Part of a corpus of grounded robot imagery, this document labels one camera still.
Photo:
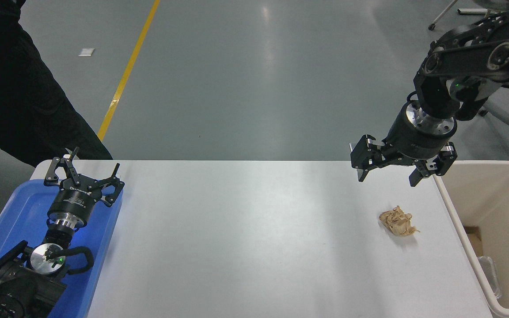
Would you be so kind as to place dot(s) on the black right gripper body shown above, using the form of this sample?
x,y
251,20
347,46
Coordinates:
x,y
413,143

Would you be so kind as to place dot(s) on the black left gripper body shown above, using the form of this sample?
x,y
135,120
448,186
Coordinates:
x,y
75,201

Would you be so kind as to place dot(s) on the tan paper ball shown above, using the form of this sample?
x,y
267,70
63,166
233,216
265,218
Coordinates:
x,y
396,221

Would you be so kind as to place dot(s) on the large pale plastic bin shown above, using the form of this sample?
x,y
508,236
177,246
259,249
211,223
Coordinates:
x,y
493,198

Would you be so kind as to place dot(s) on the blue plastic tray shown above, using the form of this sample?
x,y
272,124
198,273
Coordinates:
x,y
11,212

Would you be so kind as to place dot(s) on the brown cardboard piece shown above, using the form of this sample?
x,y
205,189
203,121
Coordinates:
x,y
473,240

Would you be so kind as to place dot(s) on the person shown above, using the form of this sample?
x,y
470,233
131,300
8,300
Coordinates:
x,y
11,88

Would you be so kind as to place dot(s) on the clear foil tray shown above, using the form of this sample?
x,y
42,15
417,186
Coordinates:
x,y
489,276

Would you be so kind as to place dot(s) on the office chair with star base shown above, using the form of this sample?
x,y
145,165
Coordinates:
x,y
444,13

